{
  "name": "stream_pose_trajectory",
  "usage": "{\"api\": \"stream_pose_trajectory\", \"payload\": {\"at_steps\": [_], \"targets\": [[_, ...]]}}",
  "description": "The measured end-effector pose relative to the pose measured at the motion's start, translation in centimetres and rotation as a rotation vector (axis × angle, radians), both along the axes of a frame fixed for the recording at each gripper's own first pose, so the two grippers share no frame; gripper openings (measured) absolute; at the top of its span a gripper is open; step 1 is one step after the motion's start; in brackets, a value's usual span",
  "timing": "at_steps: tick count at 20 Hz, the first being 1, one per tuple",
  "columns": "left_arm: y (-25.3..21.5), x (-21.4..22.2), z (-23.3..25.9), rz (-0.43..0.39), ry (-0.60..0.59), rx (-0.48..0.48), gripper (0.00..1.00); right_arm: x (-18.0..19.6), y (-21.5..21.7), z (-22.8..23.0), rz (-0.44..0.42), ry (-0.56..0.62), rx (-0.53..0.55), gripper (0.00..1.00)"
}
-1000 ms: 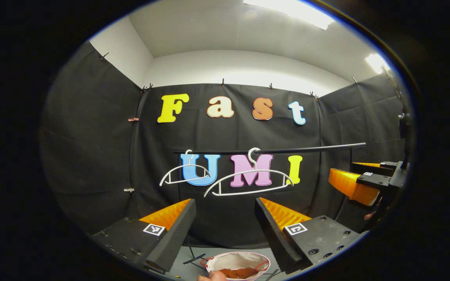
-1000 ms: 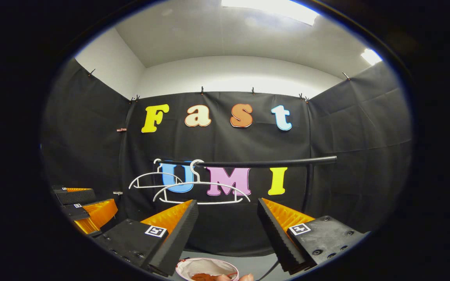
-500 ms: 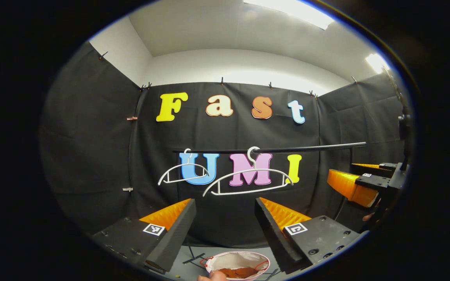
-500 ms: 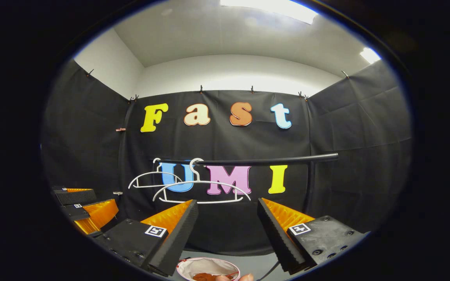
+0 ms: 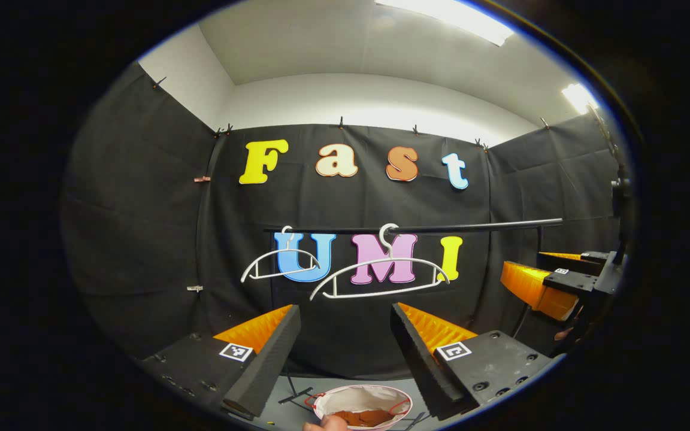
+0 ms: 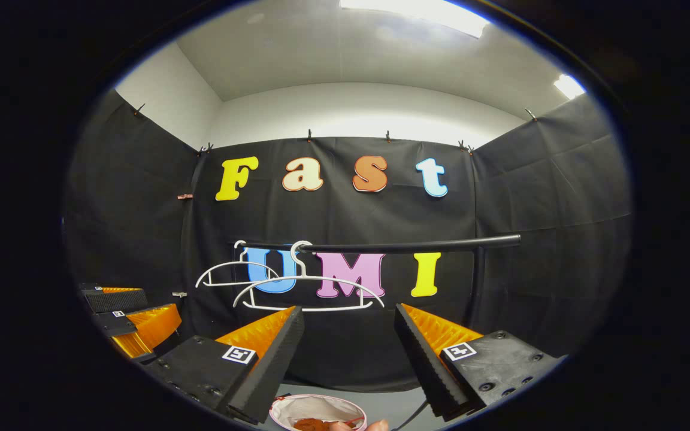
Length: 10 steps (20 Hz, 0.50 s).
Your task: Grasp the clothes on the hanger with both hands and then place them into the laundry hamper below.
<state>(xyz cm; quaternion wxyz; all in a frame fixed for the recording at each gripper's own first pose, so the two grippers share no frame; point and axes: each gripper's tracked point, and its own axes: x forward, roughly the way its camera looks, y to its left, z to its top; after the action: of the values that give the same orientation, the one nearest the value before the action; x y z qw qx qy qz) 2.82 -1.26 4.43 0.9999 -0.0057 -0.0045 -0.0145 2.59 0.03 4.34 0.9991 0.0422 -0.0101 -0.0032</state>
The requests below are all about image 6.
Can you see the row of black backdrop clips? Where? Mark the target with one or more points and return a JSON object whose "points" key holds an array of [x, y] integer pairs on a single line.
{"points": [[309, 136]]}

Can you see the small white clothes hanger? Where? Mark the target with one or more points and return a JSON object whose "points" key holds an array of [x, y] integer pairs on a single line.
{"points": [[231, 263]]}

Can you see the white laundry hamper pink rim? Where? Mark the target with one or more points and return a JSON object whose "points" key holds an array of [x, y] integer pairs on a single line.
{"points": [[309, 407]]}

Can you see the large white clothes hanger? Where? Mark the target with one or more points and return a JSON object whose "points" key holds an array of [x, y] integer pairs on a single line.
{"points": [[321, 309]]}

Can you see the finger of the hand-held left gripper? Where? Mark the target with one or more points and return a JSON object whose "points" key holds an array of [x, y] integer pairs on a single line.
{"points": [[118, 325], [117, 299]]}

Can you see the black clothes rail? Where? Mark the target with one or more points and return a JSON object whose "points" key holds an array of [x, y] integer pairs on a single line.
{"points": [[417, 245]]}

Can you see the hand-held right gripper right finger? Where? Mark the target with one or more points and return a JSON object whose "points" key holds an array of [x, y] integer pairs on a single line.
{"points": [[420, 359]]}

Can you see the black backdrop cloth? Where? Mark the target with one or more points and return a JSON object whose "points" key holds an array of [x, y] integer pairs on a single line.
{"points": [[333, 215]]}

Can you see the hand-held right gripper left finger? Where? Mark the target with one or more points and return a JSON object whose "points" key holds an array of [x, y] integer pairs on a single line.
{"points": [[273, 362]]}

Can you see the long ceiling light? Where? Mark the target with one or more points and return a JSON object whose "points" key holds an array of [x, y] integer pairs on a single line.
{"points": [[429, 12]]}

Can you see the small ceiling light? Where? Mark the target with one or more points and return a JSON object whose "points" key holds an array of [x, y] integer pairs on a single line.
{"points": [[569, 87]]}

